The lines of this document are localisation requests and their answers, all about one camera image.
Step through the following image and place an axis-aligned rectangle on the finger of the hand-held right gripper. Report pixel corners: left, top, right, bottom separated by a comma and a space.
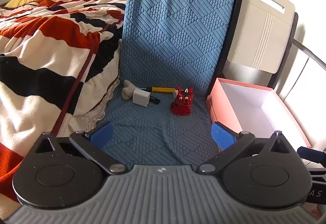
297, 146, 326, 164

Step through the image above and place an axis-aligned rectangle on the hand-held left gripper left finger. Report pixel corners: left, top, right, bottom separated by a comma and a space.
34, 121, 128, 176

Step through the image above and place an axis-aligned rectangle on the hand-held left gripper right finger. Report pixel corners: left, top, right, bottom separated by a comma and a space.
198, 121, 292, 175

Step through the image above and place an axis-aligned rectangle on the pink cardboard box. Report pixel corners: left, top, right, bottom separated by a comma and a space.
206, 78, 316, 149

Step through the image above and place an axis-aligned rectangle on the cream white figurine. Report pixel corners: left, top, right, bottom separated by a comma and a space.
122, 80, 137, 100

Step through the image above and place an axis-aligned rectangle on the white charger adapter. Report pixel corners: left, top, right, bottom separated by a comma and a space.
132, 88, 154, 107

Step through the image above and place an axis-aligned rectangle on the red cat figurine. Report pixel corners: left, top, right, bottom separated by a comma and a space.
171, 87, 194, 116

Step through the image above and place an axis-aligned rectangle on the red black white striped blanket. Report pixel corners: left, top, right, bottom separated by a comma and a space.
0, 0, 130, 212

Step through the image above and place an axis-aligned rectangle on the blue textured mat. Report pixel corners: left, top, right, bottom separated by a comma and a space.
102, 0, 238, 166

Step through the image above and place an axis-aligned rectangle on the yellow handled screwdriver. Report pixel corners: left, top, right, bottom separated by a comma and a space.
143, 86, 179, 97

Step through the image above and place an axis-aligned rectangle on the black metal rail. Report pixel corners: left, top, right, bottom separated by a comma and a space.
293, 38, 326, 70

